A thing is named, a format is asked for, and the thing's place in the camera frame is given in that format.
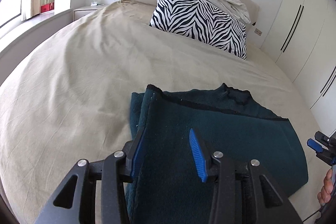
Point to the person's right hand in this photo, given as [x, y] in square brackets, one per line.
[326, 190]

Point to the small item on nightstand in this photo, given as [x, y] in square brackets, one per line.
[95, 3]

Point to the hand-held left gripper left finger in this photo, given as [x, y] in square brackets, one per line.
[136, 153]

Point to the white wardrobe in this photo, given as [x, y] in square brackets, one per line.
[309, 37]

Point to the zebra print pillow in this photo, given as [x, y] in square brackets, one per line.
[199, 19]

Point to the red box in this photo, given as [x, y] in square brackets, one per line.
[47, 7]

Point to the white window ledge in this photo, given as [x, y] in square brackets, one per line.
[31, 35]

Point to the bed with beige sheet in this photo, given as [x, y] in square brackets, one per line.
[78, 82]

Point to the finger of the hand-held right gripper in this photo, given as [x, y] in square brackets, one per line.
[323, 138]
[315, 145]

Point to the dark green sweater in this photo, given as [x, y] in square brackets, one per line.
[236, 140]

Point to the dark framed window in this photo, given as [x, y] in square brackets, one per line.
[10, 8]

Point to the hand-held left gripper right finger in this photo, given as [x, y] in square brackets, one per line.
[198, 158]

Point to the white nightstand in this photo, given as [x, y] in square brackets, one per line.
[84, 12]

